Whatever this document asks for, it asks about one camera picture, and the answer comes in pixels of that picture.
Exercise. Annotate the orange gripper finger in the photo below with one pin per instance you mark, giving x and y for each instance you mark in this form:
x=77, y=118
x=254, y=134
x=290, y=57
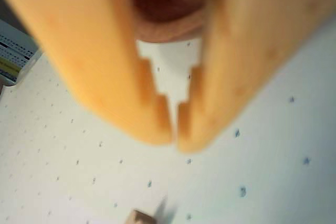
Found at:
x=92, y=51
x=249, y=45

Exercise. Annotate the wooden clothespin with metal spring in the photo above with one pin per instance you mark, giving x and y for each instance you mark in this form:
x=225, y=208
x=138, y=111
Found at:
x=140, y=217

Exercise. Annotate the brown round bowl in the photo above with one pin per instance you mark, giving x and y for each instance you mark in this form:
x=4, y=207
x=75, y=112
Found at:
x=168, y=1

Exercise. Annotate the white printed cardboard box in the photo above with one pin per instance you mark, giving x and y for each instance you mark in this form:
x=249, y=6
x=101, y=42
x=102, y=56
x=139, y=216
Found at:
x=13, y=51

